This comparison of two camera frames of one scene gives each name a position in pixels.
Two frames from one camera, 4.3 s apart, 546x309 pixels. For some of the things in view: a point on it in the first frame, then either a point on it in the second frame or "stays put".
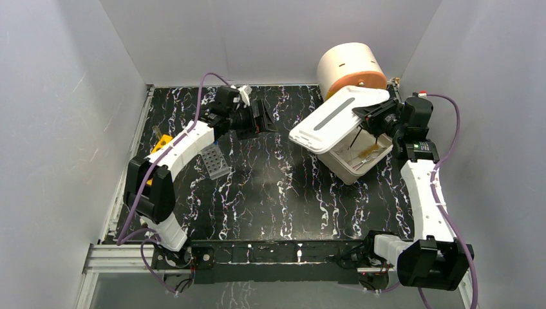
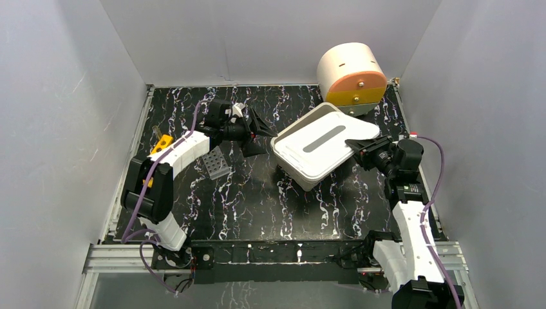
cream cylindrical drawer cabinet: [349, 64] stays put
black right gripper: [371, 113] to [364, 157]
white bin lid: [325, 127] to [322, 143]
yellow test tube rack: [163, 140] stays put
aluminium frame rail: [114, 259] stays put
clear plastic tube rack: [216, 162] stays put
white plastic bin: [348, 160] to [308, 183]
